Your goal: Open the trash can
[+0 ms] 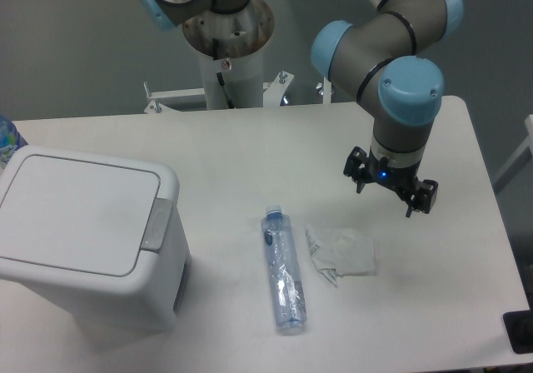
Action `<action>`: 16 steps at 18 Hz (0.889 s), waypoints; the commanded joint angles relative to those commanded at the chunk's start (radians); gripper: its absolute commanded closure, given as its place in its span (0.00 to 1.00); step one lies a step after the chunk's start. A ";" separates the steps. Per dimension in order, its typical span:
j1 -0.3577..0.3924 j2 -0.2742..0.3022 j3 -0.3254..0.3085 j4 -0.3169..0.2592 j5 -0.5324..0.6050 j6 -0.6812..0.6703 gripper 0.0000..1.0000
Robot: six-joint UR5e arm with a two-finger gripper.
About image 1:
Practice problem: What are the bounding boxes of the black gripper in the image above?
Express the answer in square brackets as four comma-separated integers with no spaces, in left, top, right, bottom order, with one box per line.
[343,147,438,218]

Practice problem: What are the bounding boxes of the white push-lid trash can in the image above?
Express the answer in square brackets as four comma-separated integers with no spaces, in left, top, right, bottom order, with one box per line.
[1,146,191,331]

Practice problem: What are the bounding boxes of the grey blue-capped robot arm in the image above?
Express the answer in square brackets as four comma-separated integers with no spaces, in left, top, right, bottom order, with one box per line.
[140,0,464,213]

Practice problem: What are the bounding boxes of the crumpled white paper wrapper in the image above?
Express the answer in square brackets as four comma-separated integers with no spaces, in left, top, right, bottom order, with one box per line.
[304,224,377,287]

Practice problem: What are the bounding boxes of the clear plastic water bottle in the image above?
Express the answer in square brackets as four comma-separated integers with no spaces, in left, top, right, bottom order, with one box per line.
[261,205,306,336]

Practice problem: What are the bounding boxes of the black device at table edge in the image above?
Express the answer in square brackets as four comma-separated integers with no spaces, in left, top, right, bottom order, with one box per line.
[503,310,532,355]

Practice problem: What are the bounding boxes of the blue patterned bottle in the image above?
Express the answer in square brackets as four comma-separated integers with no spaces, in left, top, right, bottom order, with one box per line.
[0,116,27,169]

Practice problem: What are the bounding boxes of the white metal base frame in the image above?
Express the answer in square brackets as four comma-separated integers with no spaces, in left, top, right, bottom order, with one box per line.
[143,71,296,114]

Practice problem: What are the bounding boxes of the white frame at right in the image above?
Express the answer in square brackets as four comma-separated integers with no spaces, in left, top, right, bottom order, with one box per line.
[492,114,532,194]

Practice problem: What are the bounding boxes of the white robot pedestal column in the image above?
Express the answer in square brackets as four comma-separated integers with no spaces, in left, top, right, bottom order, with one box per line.
[182,0,275,88]

